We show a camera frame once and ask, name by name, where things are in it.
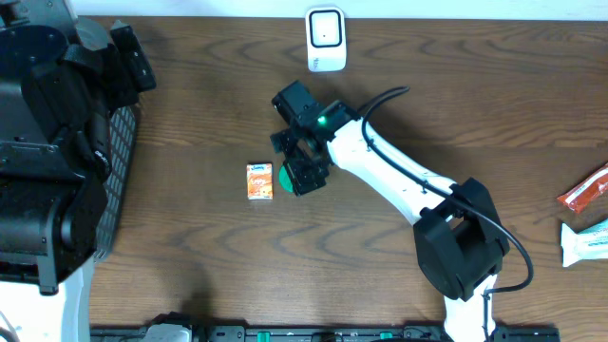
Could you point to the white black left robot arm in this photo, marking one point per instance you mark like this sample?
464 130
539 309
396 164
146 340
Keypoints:
69 94

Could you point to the teal wipes packet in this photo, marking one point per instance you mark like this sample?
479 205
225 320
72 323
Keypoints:
588 244

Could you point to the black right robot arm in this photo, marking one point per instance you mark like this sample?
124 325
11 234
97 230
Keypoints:
458 241

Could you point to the small orange snack box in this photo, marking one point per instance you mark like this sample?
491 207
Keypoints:
260 181

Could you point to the grey plastic mesh basket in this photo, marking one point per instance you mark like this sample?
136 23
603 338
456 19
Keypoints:
123 131

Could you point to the green lid jar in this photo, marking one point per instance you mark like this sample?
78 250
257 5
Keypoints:
284 179

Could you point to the white barcode scanner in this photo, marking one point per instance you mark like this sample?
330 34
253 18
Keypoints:
326 39

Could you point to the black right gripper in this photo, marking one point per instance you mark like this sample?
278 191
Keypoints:
301 179

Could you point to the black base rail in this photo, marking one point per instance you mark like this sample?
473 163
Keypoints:
179 327

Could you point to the orange candy bar wrapper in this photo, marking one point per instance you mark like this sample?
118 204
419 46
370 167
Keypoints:
585 192

